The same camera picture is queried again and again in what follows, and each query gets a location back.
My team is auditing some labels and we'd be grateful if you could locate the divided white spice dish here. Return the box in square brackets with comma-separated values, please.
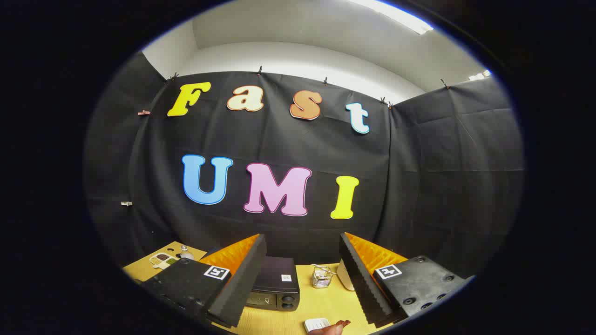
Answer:
[149, 252, 178, 270]

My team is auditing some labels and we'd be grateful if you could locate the white ribbed tray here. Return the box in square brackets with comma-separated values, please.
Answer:
[304, 318, 331, 333]

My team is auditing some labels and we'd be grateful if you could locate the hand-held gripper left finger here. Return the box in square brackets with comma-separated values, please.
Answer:
[140, 234, 267, 328]

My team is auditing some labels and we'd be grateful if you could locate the wire mesh basket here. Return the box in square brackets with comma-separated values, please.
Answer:
[311, 264, 335, 289]

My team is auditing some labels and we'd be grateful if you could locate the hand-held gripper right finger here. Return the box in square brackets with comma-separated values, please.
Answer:
[339, 232, 468, 328]

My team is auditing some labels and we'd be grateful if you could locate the white bread toaster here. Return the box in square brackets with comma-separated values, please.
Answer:
[336, 259, 355, 291]

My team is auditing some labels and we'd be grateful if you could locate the black toaster oven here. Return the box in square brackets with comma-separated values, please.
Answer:
[245, 256, 301, 311]

